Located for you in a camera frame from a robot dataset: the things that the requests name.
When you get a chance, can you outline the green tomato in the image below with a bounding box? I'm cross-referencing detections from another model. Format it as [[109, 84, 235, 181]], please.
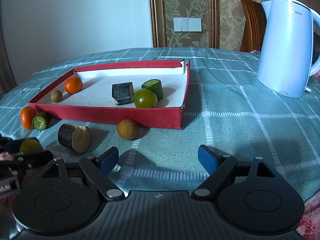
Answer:
[[20, 138, 43, 154], [134, 88, 158, 108]]

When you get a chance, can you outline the green cucumber chunk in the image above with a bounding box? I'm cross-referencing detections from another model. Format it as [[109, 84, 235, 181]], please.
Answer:
[[32, 112, 49, 131], [142, 79, 163, 101]]

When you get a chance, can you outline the large orange tangerine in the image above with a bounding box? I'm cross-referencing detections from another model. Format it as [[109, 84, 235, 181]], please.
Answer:
[[20, 106, 37, 130]]

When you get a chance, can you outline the brown longan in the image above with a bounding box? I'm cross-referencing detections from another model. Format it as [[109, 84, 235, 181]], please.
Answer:
[[50, 89, 63, 102]]

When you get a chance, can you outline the small orange tangerine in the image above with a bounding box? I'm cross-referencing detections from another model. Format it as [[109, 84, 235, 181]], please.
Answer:
[[64, 76, 82, 94]]

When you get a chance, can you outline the teal plaid bedsheet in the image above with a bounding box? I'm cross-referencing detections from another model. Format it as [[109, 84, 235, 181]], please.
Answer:
[[1, 48, 319, 201]]

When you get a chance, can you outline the red shallow cardboard tray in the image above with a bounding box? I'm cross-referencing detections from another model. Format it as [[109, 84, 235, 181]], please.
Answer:
[[29, 59, 190, 129]]

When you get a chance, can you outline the patterned curtain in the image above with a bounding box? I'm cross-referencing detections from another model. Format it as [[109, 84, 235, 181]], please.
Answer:
[[0, 29, 17, 98]]

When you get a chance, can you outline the white electric kettle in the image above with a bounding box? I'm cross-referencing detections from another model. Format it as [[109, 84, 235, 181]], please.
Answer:
[[257, 0, 319, 98]]

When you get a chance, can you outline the white wall switch panel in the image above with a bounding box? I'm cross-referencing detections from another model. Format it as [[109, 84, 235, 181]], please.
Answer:
[[173, 17, 202, 32]]

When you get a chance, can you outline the gold picture frame moulding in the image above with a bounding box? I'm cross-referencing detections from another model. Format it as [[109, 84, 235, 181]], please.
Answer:
[[150, 0, 220, 48]]

